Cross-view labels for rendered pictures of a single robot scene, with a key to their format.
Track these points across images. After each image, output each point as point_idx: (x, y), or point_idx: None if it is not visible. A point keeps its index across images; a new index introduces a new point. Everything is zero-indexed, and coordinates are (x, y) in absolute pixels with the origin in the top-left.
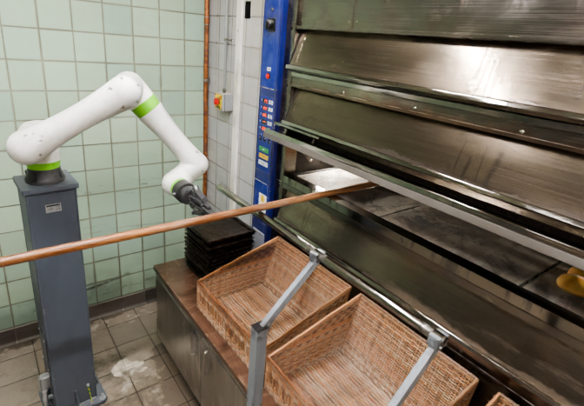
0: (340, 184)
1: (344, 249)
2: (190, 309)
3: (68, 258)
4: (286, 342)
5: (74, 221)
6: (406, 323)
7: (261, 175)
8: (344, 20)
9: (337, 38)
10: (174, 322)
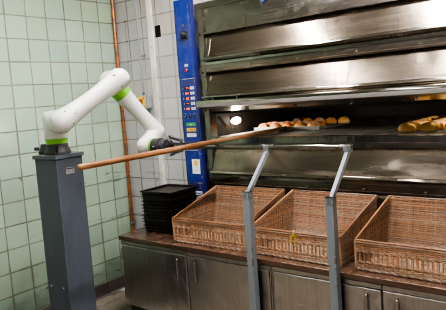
0: None
1: (273, 166)
2: (170, 243)
3: (78, 212)
4: None
5: (81, 181)
6: None
7: None
8: (239, 21)
9: (236, 33)
10: (150, 269)
